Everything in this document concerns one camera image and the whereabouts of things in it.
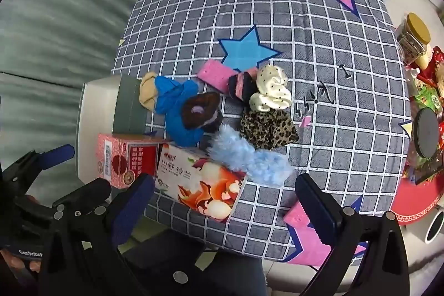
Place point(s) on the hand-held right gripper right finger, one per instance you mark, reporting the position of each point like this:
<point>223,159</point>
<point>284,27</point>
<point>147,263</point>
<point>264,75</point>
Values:
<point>314,206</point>

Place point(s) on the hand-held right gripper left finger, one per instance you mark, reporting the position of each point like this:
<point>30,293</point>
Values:
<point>133,209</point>

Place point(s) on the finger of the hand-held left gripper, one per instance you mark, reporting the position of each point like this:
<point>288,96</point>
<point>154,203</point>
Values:
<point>83,191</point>
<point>57,153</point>

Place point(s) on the pink sponge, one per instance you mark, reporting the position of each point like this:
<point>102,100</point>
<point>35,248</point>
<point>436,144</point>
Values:
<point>215,74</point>
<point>296,216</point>

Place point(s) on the light blue fluffy cloth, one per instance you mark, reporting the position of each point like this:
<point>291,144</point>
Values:
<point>242,153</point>

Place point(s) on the leopard print scrunchie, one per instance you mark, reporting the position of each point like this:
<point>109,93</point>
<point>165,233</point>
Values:
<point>267,129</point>

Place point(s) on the beige knitted cloth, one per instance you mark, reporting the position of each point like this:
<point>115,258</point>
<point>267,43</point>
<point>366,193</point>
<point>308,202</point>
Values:
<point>149,91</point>

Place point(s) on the cream polka dot scrunchie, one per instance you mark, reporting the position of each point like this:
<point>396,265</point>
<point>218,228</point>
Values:
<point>270,91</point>

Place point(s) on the person's left hand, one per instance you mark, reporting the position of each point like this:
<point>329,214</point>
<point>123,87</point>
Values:
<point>15,266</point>

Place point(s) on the red printed carton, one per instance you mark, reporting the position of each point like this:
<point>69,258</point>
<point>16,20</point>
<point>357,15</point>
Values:
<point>114,157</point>

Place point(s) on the white fruit print carton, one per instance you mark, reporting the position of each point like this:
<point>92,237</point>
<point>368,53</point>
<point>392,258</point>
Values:
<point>194,178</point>

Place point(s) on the brown fuzzy scrunchie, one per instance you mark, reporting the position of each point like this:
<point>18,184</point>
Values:
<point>197,112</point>

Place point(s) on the white round cup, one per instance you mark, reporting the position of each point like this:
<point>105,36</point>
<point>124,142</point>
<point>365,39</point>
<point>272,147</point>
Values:
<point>435,225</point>

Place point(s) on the grey green curtain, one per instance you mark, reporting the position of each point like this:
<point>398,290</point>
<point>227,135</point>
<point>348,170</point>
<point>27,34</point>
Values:
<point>69,22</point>

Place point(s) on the black round disc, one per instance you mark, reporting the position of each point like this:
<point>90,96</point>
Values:
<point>428,131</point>

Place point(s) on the pink and black cloth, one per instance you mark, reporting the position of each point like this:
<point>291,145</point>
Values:
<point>239,86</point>

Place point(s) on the grey checked star bedsheet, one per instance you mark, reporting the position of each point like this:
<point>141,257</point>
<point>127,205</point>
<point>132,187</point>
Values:
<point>312,56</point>

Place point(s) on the pile of snack packets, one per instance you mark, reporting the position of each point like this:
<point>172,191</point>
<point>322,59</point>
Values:
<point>430,91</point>

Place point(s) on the clear jar with gold lid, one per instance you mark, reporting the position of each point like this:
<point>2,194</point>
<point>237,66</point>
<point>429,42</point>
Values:
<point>412,39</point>

